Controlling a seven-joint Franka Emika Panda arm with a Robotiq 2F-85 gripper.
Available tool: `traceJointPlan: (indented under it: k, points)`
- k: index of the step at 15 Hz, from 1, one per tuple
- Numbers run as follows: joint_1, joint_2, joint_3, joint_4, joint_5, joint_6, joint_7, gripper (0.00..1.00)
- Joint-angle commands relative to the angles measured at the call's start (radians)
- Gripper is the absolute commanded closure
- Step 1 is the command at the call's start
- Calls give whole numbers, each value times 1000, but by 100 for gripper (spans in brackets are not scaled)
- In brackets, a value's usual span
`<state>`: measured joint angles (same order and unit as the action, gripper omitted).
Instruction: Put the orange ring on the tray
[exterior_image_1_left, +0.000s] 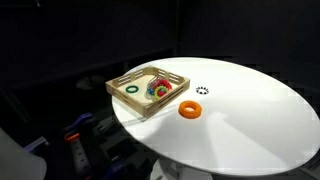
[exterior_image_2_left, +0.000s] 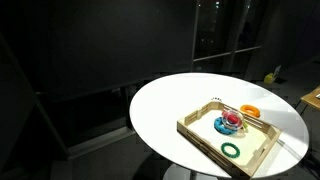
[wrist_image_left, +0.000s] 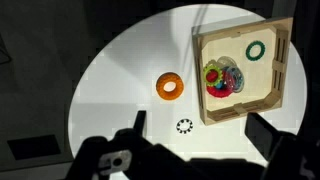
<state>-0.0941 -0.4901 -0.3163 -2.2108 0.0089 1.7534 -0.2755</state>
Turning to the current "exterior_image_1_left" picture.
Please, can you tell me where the orange ribbed ring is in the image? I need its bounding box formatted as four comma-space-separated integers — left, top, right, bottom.
177, 100, 203, 120

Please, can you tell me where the wooden slatted tray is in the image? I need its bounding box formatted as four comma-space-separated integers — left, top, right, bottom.
105, 65, 191, 119

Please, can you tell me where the grey-white rounded object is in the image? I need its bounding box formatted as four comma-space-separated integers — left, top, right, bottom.
0, 127, 48, 180

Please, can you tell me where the yellow-green spiky ring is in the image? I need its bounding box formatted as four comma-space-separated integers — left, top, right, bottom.
152, 85, 169, 101

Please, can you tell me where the red ring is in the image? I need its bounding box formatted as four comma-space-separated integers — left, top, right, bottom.
155, 78, 173, 98

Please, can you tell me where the thin green ring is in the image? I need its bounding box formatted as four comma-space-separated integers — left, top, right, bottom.
125, 84, 140, 94

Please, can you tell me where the small black-white ring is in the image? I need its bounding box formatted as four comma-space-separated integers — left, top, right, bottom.
195, 85, 210, 96

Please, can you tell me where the white table pedestal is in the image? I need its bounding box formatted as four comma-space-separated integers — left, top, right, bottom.
149, 157, 214, 180

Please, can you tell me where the purple clamp handle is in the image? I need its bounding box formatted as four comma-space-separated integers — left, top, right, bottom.
67, 112, 94, 130

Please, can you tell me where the orange clamp handle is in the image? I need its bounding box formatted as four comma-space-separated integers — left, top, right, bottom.
63, 132, 81, 143

